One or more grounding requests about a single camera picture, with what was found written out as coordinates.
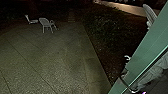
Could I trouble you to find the green framed glass door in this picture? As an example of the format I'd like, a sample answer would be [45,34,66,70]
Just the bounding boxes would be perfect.
[107,6,168,94]

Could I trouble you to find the white plastic patio chair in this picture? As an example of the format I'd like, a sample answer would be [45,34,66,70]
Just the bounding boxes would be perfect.
[38,17,59,34]
[24,14,40,26]

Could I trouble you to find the silver door handle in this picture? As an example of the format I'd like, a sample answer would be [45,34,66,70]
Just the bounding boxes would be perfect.
[119,75,141,94]

